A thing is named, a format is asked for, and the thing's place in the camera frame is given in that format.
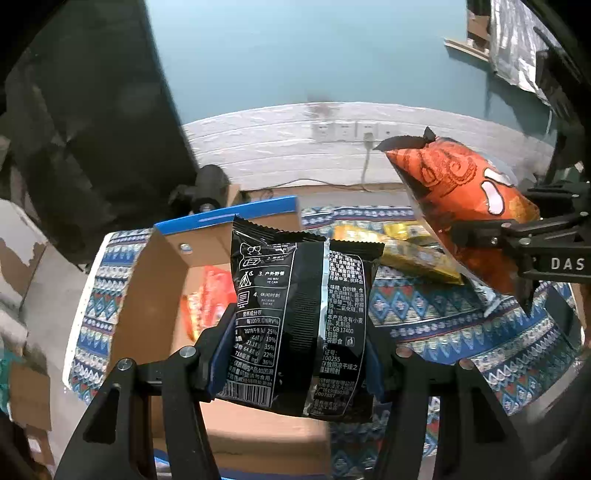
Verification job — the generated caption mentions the long gold biscuit packet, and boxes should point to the long gold biscuit packet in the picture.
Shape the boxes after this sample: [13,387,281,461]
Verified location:
[381,237,464,284]

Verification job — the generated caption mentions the wooden wall ledge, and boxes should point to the wooden wall ledge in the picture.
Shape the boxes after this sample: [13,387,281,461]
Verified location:
[444,37,492,61]

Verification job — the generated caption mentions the black office chair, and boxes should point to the black office chair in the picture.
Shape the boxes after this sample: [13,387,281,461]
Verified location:
[531,28,591,185]

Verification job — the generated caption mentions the orange yellow snack stick bag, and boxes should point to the orange yellow snack stick bag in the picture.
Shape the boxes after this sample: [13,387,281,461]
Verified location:
[181,265,237,344]

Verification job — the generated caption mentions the silver foil sheet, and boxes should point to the silver foil sheet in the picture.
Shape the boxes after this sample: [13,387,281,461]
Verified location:
[489,0,555,107]

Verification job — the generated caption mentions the large black panel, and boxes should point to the large black panel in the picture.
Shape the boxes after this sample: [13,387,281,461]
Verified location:
[0,0,199,273]

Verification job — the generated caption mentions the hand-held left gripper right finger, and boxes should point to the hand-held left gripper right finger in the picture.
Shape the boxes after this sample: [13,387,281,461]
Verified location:
[365,323,532,480]

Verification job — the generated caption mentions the black snack packet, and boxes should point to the black snack packet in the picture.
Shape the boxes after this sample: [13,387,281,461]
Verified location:
[216,215,385,424]

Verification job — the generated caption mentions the blue-edged cardboard box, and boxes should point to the blue-edged cardboard box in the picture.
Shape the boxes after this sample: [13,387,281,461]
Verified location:
[108,196,331,480]

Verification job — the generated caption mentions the large orange chip bag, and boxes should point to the large orange chip bag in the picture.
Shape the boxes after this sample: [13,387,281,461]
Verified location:
[373,127,541,315]

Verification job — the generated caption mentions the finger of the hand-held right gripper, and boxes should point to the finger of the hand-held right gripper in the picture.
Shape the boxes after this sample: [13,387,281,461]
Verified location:
[449,217,513,252]
[505,251,539,317]

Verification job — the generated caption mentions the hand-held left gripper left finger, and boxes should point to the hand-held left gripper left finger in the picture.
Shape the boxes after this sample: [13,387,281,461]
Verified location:
[54,303,237,480]

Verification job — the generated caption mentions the black floor cable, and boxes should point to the black floor cable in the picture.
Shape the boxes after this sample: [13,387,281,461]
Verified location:
[245,178,407,192]

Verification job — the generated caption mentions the torn cardboard boxes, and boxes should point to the torn cardboard boxes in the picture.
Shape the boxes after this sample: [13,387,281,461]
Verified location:
[0,198,88,467]

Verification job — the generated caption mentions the gold snack packet red print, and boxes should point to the gold snack packet red print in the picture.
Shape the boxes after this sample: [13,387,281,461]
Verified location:
[333,222,435,245]

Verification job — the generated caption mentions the grey plug cable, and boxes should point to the grey plug cable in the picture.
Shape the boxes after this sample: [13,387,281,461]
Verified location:
[360,131,376,185]

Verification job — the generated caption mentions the patterned blue tablecloth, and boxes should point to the patterned blue tablecloth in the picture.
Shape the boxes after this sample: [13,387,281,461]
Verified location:
[65,205,580,467]

